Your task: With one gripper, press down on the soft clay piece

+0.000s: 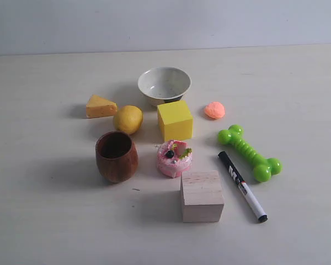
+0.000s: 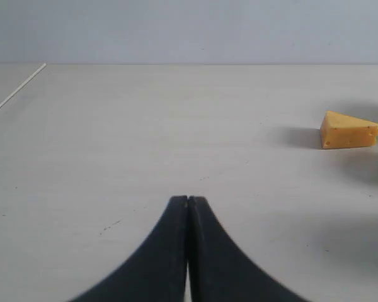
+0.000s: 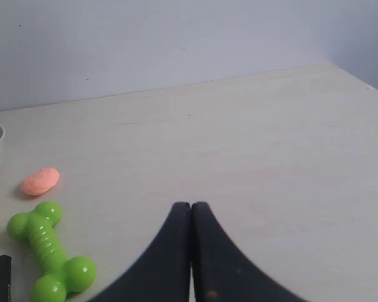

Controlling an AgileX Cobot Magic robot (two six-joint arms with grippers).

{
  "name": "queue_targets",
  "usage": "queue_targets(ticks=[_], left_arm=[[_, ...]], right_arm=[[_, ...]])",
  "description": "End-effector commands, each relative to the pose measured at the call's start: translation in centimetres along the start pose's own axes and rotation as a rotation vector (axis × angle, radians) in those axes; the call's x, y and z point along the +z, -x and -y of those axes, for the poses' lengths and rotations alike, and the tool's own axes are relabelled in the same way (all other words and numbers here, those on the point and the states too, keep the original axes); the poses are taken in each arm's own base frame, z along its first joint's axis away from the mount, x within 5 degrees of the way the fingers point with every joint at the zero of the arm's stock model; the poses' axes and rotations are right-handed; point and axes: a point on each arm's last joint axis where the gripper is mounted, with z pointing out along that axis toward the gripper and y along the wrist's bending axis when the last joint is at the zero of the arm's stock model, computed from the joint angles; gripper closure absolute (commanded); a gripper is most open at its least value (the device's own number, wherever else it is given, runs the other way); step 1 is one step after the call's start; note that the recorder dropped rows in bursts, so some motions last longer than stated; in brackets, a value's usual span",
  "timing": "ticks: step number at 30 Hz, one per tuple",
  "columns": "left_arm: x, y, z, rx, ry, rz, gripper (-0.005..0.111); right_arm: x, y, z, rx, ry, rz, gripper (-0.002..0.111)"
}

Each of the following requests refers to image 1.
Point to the yellow cube block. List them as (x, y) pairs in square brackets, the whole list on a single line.
[(175, 121)]

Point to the pink toy cake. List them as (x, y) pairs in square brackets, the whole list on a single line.
[(173, 158)]

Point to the yellow lemon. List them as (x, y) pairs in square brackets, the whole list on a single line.
[(128, 119)]

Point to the white speckled ceramic bowl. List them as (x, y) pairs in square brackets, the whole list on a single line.
[(162, 85)]

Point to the brown wooden cup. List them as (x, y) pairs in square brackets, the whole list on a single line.
[(116, 156)]

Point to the orange cheese wedge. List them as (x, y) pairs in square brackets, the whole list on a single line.
[(98, 107)]

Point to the light wooden cube block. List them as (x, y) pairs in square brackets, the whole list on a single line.
[(201, 197)]

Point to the black white marker pen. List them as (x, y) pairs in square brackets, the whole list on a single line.
[(250, 198)]

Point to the green plastic bone toy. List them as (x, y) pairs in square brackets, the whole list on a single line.
[(263, 168)]

